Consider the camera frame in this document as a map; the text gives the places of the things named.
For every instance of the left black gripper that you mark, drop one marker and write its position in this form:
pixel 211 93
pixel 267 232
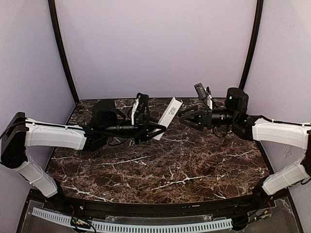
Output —
pixel 141 128

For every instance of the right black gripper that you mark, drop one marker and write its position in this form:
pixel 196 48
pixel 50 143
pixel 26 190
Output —
pixel 205 118

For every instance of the white remote control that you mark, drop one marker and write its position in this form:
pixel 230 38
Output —
pixel 170 112

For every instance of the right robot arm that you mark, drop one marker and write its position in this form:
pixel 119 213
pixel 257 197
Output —
pixel 254 128

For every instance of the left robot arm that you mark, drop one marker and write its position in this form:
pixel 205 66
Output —
pixel 107 121

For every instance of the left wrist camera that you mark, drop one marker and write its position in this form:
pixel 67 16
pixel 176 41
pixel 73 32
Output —
pixel 138 107

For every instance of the black front rail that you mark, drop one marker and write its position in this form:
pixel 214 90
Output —
pixel 234 207

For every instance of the white slotted cable duct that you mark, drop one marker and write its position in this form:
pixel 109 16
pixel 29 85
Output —
pixel 99 226

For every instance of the black right frame post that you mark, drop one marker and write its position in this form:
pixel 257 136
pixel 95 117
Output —
pixel 252 44

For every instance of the black frame post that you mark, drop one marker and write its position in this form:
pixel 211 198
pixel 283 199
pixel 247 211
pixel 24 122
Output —
pixel 252 44
pixel 61 50

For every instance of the black left frame post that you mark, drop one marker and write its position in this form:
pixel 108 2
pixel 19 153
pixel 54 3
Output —
pixel 61 50

